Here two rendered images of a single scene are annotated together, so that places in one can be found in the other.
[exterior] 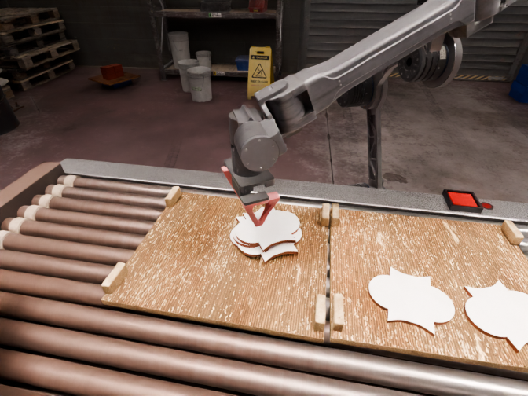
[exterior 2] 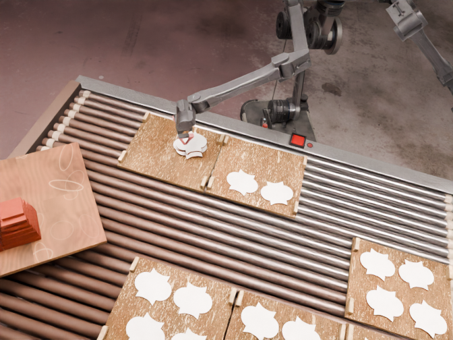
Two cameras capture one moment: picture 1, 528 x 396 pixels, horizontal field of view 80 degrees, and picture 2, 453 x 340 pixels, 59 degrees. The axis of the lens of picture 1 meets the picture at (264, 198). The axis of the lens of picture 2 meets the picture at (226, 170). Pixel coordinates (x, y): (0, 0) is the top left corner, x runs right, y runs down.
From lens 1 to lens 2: 1.21 m
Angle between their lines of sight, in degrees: 17
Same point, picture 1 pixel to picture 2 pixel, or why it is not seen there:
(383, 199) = (258, 133)
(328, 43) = not seen: outside the picture
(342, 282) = (218, 172)
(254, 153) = (183, 125)
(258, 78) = not seen: outside the picture
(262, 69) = not seen: outside the picture
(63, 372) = (106, 188)
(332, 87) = (218, 100)
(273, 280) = (189, 167)
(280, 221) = (197, 140)
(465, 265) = (274, 173)
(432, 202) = (282, 138)
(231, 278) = (171, 164)
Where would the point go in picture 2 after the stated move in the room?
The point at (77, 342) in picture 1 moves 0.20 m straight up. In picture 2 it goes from (110, 179) to (103, 152)
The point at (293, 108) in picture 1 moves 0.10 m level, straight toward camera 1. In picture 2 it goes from (201, 106) to (195, 123)
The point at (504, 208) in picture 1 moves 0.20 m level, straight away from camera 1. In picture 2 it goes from (317, 148) to (342, 131)
